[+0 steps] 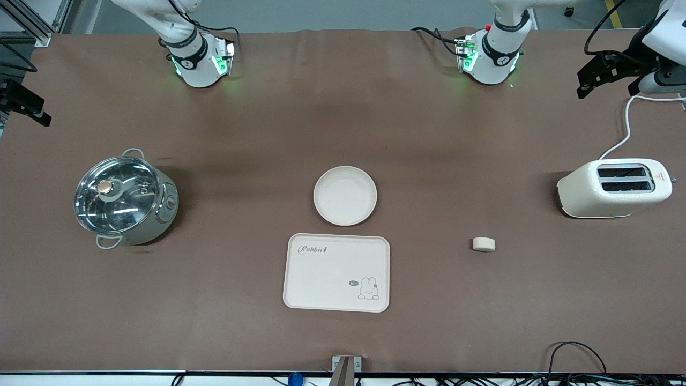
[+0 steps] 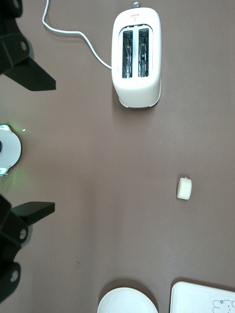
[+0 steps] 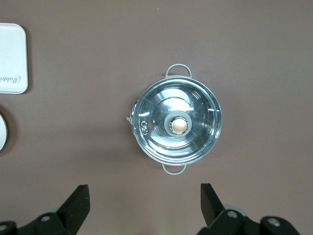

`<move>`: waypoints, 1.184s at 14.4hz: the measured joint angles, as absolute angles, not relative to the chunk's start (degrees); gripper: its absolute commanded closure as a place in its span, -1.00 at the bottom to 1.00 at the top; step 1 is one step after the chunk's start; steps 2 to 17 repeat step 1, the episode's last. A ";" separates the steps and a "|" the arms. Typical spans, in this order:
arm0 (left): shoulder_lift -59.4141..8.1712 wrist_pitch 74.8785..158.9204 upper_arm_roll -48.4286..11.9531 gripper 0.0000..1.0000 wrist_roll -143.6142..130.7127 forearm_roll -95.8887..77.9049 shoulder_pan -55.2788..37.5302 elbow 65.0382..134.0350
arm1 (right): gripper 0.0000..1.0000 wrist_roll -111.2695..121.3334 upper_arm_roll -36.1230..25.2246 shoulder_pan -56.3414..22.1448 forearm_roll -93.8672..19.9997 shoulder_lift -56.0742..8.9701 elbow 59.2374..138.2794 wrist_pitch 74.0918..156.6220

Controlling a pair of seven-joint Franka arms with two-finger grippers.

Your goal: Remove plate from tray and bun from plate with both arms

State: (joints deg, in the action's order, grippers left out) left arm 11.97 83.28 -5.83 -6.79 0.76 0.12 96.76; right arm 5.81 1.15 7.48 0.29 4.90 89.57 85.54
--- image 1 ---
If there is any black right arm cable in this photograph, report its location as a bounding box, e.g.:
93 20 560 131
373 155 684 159
0 43 38 74

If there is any brown table mat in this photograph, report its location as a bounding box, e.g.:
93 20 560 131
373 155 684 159
0 27 686 374

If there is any beige rabbit print tray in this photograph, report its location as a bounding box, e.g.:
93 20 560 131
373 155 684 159
282 233 391 313

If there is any black left base cable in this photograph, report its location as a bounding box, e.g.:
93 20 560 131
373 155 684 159
411 27 463 57

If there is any black cable bundle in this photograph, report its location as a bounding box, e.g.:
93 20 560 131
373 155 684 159
354 373 686 386

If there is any black right base cable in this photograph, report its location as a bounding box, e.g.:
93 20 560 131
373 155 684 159
190 20 240 54

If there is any white toaster power cable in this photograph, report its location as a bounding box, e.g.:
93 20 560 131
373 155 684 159
599 95 686 160

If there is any black cable loop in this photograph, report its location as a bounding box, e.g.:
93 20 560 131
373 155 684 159
547 341 608 376

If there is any cream two-slot toaster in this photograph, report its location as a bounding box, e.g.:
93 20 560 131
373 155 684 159
556 158 677 219

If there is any aluminium frame profile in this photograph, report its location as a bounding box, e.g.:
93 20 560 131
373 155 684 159
0 0 73 48

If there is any black base cable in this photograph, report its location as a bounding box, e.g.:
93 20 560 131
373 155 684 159
190 20 240 54
411 27 463 57

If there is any glass pot lid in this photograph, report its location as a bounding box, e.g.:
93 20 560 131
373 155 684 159
74 157 161 235

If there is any steel electric cooking pot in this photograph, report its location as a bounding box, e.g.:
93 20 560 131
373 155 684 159
74 149 180 250

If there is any grey metal camera bracket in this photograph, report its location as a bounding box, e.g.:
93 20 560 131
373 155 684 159
328 355 362 386

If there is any round beige plate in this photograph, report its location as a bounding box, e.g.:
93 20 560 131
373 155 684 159
313 166 378 226

